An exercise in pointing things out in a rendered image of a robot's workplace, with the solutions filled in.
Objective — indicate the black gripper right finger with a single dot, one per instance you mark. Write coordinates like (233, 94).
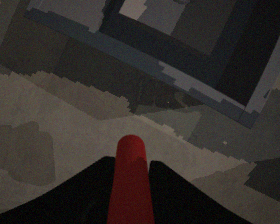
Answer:
(176, 201)

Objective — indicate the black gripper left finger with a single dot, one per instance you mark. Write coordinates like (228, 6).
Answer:
(83, 199)

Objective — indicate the red peg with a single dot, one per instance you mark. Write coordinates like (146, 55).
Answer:
(130, 201)

